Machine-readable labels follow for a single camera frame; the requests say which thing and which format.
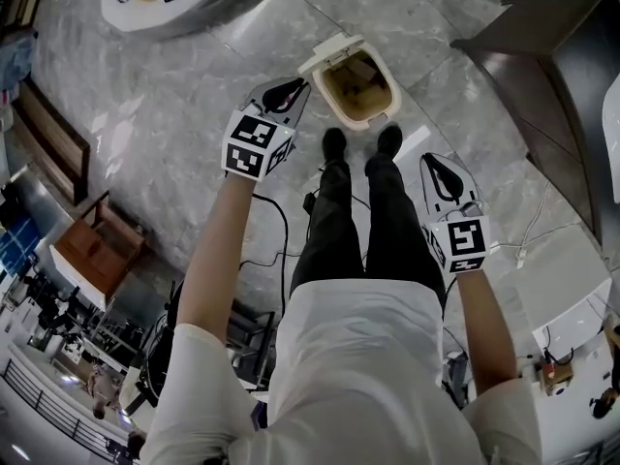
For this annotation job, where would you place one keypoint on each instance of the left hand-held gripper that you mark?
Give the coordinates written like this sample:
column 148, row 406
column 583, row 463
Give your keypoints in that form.
column 249, row 145

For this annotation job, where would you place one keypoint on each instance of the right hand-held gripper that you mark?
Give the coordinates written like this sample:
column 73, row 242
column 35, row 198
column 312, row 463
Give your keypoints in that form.
column 465, row 240

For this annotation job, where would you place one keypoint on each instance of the cream trash bin lid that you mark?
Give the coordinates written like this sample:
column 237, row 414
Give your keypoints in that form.
column 334, row 46

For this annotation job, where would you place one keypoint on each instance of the cream trash bin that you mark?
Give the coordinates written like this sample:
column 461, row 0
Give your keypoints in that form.
column 361, row 123

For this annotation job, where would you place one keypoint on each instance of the person's right forearm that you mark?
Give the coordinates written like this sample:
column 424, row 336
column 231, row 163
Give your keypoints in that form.
column 484, row 327

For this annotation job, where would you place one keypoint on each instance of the person's left forearm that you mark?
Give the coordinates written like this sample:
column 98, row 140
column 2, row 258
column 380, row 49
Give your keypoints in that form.
column 220, row 240

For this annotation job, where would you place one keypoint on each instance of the cardboard scrap in bin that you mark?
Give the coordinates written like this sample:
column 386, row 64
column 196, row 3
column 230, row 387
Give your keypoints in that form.
column 363, row 70

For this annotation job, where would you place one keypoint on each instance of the person's right trouser leg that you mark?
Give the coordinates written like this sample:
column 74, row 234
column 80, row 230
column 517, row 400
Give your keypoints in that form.
column 394, row 221

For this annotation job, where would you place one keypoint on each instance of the person's trouser leg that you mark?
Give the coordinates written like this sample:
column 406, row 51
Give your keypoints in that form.
column 394, row 221
column 329, row 230

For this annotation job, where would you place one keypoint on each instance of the person's right black shoe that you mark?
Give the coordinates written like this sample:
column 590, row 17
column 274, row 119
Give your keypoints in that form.
column 390, row 139

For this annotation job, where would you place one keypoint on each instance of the person's black shoe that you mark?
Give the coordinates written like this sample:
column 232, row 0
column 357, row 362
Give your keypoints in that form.
column 334, row 144
column 390, row 139

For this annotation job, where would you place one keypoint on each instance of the person's left black shoe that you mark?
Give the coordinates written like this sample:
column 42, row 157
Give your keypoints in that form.
column 334, row 144

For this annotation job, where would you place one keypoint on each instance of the black power adapter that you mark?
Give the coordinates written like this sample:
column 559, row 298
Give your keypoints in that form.
column 309, row 202

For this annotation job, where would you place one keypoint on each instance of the person's left trouser leg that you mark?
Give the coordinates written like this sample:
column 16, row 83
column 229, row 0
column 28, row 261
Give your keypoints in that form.
column 329, row 230

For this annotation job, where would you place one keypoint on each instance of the dark wooden cabinet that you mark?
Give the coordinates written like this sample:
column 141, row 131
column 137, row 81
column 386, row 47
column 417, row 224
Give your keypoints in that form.
column 557, row 90

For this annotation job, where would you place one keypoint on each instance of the white table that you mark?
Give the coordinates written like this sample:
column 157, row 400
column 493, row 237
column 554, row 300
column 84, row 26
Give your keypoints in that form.
column 557, row 284

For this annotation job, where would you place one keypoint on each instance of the white curved object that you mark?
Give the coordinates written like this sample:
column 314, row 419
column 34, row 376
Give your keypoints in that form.
column 611, row 119

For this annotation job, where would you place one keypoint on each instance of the person's white shirt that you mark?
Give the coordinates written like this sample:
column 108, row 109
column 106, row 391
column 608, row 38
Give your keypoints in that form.
column 358, row 371

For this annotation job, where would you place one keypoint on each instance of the small cardboard box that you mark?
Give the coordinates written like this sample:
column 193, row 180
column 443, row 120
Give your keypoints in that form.
column 557, row 376

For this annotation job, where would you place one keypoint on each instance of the wooden bench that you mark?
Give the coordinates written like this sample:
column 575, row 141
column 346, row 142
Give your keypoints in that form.
column 53, row 145

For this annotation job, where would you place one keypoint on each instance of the brown wooden cabinet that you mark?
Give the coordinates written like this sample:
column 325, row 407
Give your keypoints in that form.
column 97, row 250

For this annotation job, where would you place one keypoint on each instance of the blue cloth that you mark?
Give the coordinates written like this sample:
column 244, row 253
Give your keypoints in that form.
column 14, row 61

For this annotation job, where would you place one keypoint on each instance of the blue screen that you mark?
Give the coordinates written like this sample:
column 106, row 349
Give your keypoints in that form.
column 17, row 247

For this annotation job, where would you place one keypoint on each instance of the black metal railing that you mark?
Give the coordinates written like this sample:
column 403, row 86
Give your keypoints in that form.
column 48, row 407

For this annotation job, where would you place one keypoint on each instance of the black metal frame cart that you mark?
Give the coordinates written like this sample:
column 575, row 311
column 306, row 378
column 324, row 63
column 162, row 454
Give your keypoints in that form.
column 257, row 342

